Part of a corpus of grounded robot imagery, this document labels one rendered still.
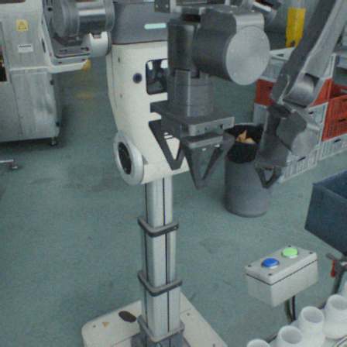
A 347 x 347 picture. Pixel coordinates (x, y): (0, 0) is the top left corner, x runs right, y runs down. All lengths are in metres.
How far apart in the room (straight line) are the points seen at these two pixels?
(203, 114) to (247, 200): 2.37
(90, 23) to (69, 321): 1.73
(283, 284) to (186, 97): 0.48
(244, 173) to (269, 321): 1.05
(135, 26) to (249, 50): 0.61
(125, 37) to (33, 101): 3.18
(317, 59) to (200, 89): 0.36
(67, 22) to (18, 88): 3.35
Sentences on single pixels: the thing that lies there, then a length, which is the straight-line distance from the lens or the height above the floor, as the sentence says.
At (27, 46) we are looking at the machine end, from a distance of 3.96.
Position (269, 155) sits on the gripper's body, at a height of 1.30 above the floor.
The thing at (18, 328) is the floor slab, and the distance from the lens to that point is 2.24.
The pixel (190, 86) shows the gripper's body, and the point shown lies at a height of 1.53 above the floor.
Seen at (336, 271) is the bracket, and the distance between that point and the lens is 0.91.
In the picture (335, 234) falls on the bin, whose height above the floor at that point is 0.79.
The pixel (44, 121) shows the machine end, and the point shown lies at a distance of 4.14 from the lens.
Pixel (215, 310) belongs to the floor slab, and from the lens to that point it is 2.18.
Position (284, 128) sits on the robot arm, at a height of 1.39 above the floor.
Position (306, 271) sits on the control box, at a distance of 0.83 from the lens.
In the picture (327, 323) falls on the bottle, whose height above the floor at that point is 1.13.
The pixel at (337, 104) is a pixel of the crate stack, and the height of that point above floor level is 0.58.
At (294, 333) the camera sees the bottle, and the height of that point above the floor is 1.15.
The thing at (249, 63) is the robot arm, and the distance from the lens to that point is 0.38.
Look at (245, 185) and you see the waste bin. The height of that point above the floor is 0.30.
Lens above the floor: 1.63
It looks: 28 degrees down
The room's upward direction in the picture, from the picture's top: straight up
